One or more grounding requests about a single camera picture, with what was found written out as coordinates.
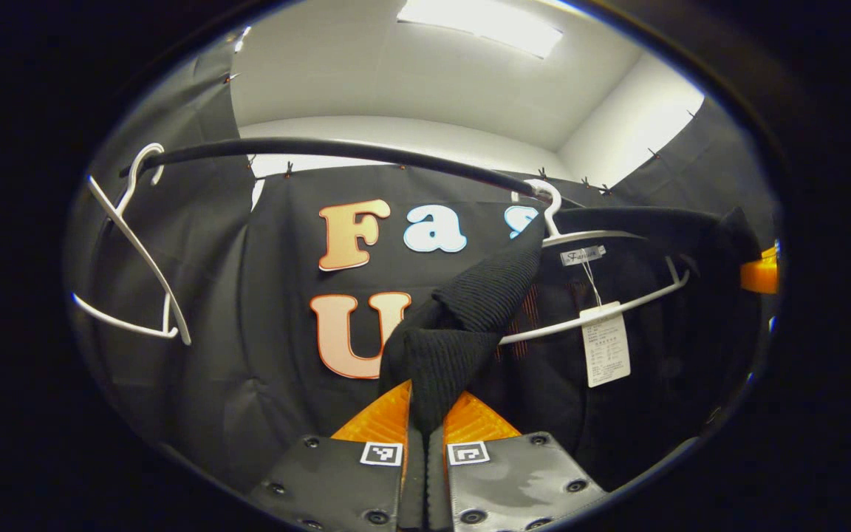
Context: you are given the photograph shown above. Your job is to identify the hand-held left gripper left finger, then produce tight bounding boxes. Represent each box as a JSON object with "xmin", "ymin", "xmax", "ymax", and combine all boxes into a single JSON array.
[{"xmin": 248, "ymin": 381, "xmax": 426, "ymax": 532}]

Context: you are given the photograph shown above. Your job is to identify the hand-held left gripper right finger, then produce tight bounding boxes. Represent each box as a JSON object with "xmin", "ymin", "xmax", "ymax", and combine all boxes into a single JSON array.
[{"xmin": 425, "ymin": 392, "xmax": 607, "ymax": 532}]

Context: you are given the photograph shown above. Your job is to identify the black knit jacket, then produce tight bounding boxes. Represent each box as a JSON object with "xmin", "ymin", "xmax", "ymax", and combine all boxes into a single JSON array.
[{"xmin": 380, "ymin": 205, "xmax": 762, "ymax": 492}]

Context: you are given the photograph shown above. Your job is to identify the white clothes hanger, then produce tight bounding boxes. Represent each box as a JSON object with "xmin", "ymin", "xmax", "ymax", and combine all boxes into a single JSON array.
[
  {"xmin": 499, "ymin": 180, "xmax": 691, "ymax": 347},
  {"xmin": 72, "ymin": 143, "xmax": 192, "ymax": 346}
]

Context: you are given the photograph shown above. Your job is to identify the black clothes rack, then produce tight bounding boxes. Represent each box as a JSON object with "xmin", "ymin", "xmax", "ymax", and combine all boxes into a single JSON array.
[{"xmin": 119, "ymin": 137, "xmax": 556, "ymax": 204}]

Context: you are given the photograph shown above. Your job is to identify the white paper hang tag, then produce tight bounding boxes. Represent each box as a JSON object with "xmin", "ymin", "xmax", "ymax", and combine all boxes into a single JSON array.
[{"xmin": 581, "ymin": 301, "xmax": 632, "ymax": 388}]

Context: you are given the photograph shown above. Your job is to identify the black backdrop cloth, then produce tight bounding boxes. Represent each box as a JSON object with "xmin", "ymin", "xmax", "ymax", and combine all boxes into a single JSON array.
[{"xmin": 64, "ymin": 33, "xmax": 781, "ymax": 511}]

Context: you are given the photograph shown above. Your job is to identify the ceiling light panel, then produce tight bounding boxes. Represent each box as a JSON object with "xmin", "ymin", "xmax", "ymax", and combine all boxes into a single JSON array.
[{"xmin": 396, "ymin": 0, "xmax": 564, "ymax": 60}]

